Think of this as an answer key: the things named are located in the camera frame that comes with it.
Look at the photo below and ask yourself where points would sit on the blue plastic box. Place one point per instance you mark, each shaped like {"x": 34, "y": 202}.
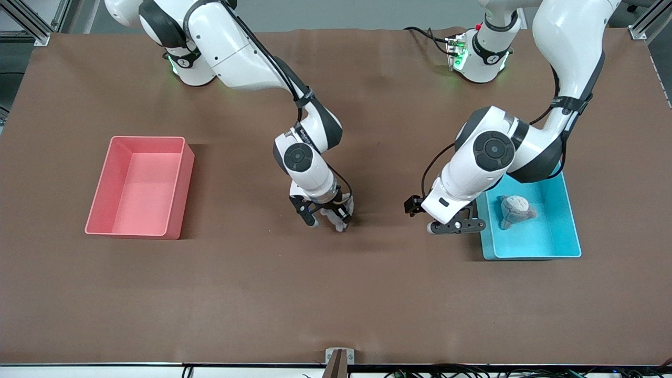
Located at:
{"x": 546, "y": 239}

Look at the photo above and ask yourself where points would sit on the pink plastic box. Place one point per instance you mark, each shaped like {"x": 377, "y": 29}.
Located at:
{"x": 142, "y": 199}

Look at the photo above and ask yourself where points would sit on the grey metal bracket plate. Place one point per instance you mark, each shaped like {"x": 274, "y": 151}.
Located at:
{"x": 350, "y": 355}

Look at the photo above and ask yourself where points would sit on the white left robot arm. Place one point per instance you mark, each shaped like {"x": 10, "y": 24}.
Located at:
{"x": 472, "y": 173}

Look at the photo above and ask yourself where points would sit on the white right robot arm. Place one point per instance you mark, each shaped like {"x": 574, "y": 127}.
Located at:
{"x": 231, "y": 52}

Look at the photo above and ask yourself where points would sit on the small grey plush toy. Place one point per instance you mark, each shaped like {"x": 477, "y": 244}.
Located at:
{"x": 336, "y": 224}

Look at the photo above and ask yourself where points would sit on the metal base connector bracket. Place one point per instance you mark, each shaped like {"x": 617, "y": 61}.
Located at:
{"x": 454, "y": 52}

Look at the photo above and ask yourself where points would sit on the brown camera post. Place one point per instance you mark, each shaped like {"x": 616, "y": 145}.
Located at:
{"x": 336, "y": 365}

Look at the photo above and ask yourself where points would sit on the brown table cover mat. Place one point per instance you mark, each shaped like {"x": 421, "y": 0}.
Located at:
{"x": 336, "y": 294}

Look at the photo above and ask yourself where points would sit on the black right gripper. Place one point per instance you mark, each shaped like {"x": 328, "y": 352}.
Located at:
{"x": 337, "y": 205}

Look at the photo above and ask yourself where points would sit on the aluminium frame profile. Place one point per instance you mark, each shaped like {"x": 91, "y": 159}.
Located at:
{"x": 31, "y": 23}
{"x": 643, "y": 26}

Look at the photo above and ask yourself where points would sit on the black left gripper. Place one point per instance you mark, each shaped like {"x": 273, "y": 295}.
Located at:
{"x": 412, "y": 205}

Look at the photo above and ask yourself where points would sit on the grey plush toy white belly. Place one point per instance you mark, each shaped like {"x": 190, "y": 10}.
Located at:
{"x": 517, "y": 207}

